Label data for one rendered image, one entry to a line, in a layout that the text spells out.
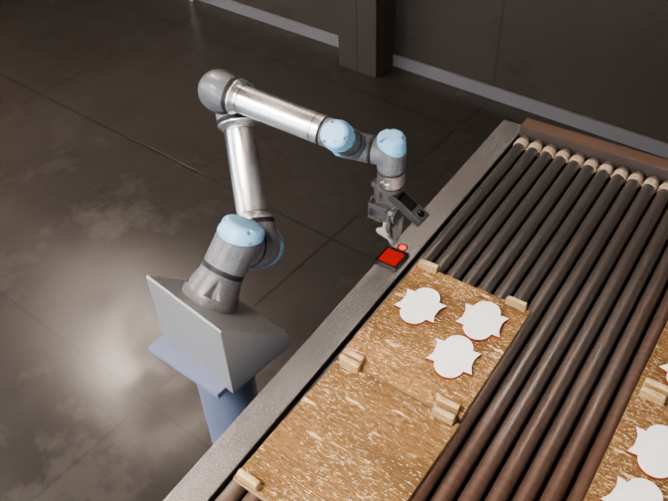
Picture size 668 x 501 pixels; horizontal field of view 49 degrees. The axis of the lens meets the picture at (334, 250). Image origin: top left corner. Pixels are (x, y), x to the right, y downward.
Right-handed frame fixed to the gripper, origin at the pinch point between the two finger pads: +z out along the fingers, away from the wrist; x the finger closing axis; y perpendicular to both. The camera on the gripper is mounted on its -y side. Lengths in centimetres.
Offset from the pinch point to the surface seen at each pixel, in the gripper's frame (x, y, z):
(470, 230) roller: -24.5, -12.5, 7.7
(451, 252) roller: -12.3, -12.3, 7.8
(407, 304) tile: 15.3, -12.5, 5.3
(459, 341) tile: 19.4, -30.3, 5.5
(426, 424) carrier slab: 45, -35, 7
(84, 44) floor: -165, 348, 96
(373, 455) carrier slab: 59, -28, 7
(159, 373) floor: 23, 97, 100
